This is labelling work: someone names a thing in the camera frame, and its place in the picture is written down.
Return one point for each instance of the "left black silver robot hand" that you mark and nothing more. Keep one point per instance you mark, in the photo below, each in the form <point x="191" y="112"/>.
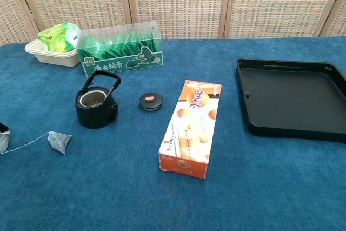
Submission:
<point x="3" y="139"/>

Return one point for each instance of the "pyramid tea bag with string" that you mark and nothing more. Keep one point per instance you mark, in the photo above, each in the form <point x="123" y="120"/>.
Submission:
<point x="59" y="140"/>

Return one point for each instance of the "small black teapot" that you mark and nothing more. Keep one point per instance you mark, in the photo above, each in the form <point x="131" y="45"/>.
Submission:
<point x="94" y="112"/>

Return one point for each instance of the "green snack packet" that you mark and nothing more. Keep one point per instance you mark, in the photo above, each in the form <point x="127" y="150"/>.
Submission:
<point x="56" y="39"/>

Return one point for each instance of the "clear green tea box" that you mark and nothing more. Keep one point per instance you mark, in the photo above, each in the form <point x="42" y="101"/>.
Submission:
<point x="119" y="58"/>

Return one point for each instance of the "black teapot lid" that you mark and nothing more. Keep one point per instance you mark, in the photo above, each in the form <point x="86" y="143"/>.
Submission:
<point x="150" y="102"/>

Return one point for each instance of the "orange snack box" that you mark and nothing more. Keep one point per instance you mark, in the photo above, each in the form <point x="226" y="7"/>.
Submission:
<point x="189" y="133"/>

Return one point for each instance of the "beige paper food container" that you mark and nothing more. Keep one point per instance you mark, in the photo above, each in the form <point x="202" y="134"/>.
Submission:
<point x="54" y="58"/>

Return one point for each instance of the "blue felt table cover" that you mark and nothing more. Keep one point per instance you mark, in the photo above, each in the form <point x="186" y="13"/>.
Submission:
<point x="108" y="187"/>

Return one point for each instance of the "woven wooden folding screen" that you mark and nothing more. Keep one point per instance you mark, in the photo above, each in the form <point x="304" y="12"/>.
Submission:
<point x="178" y="3"/>

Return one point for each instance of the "black square tray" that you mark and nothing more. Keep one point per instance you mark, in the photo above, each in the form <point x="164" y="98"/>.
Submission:
<point x="292" y="101"/>

